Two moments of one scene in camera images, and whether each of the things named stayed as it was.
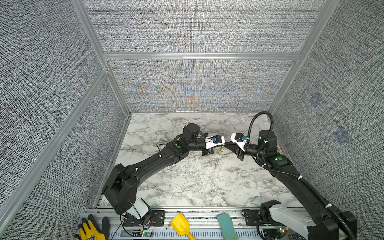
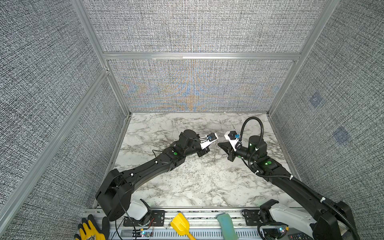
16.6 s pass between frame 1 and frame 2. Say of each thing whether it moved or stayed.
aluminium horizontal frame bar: stayed
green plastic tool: stayed
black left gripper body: moved
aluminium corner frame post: stayed
